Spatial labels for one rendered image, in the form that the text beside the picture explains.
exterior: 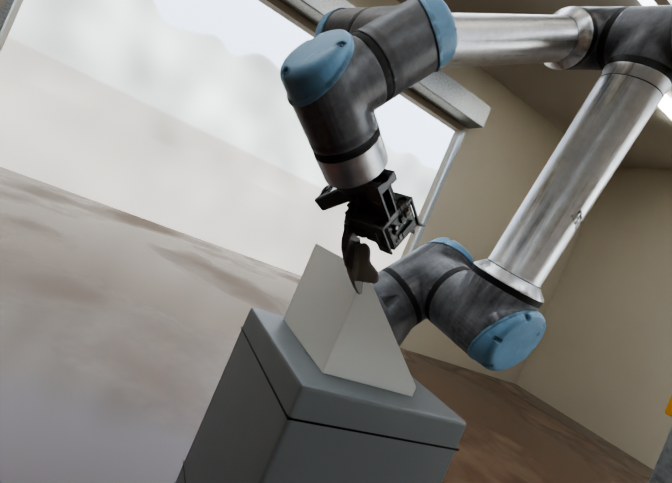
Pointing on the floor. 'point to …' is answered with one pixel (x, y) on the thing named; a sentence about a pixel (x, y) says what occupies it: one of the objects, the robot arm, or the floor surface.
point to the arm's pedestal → (313, 421)
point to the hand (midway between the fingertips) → (384, 261)
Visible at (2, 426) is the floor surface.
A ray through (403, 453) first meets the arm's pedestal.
